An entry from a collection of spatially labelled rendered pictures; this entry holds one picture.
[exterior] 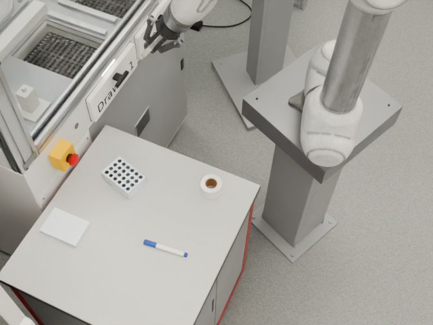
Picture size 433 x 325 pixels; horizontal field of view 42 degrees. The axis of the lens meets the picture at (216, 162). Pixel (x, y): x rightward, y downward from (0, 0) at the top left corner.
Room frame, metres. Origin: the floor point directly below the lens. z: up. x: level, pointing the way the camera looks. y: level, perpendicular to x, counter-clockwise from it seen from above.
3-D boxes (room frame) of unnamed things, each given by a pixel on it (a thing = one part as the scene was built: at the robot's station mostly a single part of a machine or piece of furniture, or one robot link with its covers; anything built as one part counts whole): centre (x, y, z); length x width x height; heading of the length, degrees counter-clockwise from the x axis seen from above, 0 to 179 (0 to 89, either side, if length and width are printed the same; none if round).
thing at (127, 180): (0.95, 0.30, 0.78); 0.12 x 0.08 x 0.04; 52
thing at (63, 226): (0.77, 0.46, 0.77); 0.13 x 0.09 x 0.02; 68
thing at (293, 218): (1.22, -0.36, 0.38); 0.30 x 0.30 x 0.76; 43
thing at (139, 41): (1.56, 0.24, 0.87); 0.29 x 0.02 x 0.11; 157
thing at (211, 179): (0.92, 0.01, 0.78); 0.07 x 0.07 x 0.04
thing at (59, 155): (0.96, 0.47, 0.88); 0.07 x 0.05 x 0.07; 157
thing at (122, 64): (1.27, 0.36, 0.87); 0.29 x 0.02 x 0.11; 157
